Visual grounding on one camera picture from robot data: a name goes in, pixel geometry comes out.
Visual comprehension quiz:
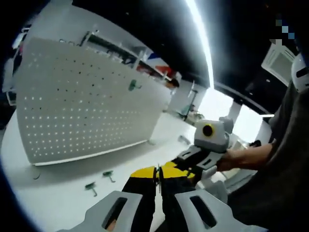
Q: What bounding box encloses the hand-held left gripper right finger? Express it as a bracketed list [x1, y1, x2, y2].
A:
[159, 161, 246, 232]

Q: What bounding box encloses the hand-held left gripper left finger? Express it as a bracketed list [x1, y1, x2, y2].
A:
[83, 166, 157, 232]

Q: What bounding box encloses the white perforated mounting plate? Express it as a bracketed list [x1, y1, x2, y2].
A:
[14, 36, 172, 180]

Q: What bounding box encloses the person's right hand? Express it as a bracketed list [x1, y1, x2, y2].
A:
[216, 148, 245, 171]

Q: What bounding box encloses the person's dark olive shirt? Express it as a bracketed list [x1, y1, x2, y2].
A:
[226, 79, 309, 232]

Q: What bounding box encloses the ceiling light strip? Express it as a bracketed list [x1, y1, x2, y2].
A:
[184, 0, 216, 89]

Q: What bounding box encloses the white ceiling air conditioner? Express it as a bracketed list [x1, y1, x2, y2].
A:
[261, 44, 297, 83]

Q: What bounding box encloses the white worn chest device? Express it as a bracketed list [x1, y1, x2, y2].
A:
[291, 53, 309, 94]

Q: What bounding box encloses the white desk partition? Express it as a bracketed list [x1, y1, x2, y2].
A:
[18, 0, 180, 83]

